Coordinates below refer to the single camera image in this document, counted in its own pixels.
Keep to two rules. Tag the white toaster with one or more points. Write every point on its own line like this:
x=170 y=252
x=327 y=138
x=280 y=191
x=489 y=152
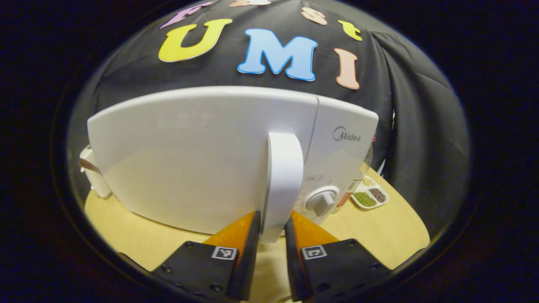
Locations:
x=94 y=176

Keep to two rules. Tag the black backdrop cloth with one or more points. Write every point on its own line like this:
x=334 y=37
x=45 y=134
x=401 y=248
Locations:
x=421 y=105

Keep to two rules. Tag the divided dish of beans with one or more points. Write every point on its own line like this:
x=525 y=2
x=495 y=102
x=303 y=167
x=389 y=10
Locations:
x=370 y=195

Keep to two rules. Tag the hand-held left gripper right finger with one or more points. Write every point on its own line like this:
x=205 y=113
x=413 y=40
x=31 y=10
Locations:
x=294 y=269

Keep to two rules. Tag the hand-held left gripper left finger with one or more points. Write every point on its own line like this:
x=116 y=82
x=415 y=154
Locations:
x=246 y=261

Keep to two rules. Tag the white microwave oven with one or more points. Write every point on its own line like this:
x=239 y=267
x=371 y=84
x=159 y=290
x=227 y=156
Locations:
x=189 y=160

